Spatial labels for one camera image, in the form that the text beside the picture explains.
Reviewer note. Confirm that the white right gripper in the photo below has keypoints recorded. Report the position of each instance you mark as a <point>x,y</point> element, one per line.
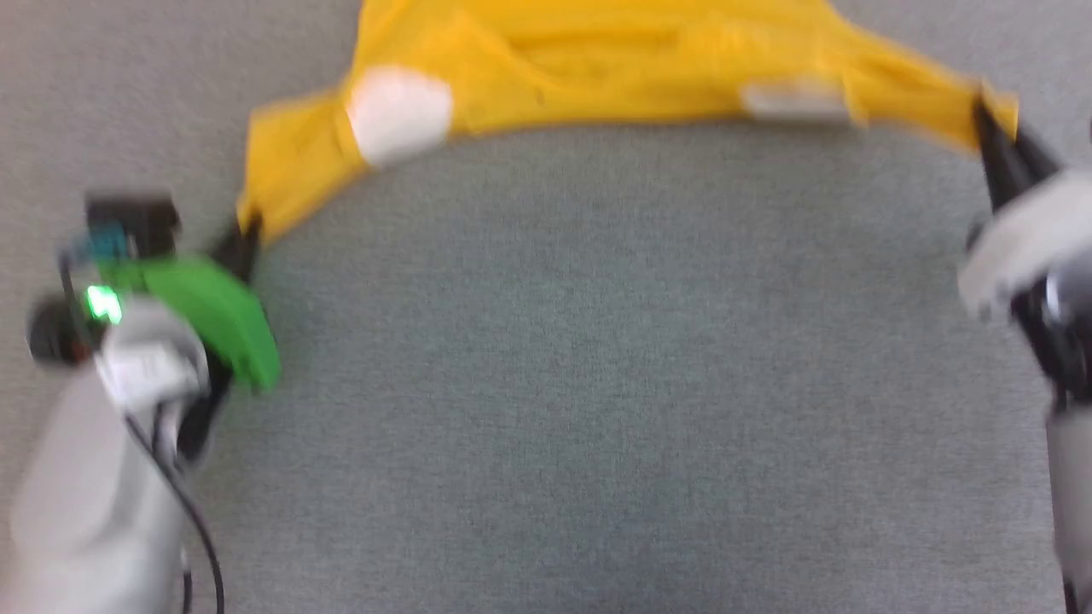
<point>1024,239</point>

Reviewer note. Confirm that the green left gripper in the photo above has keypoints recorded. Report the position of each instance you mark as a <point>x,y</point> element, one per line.
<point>213,315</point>

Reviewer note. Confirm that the yellow shirt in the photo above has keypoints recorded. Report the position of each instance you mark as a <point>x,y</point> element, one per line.
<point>597,68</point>

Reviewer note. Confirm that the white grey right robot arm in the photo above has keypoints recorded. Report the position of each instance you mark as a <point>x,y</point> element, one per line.
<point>1071,409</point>

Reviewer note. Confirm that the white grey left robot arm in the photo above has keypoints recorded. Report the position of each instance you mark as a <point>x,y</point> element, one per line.
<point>85,495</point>

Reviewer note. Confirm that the grey fabric sofa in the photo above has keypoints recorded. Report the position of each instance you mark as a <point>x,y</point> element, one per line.
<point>597,384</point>

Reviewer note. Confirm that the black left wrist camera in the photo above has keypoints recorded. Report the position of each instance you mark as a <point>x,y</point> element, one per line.
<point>128,226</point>

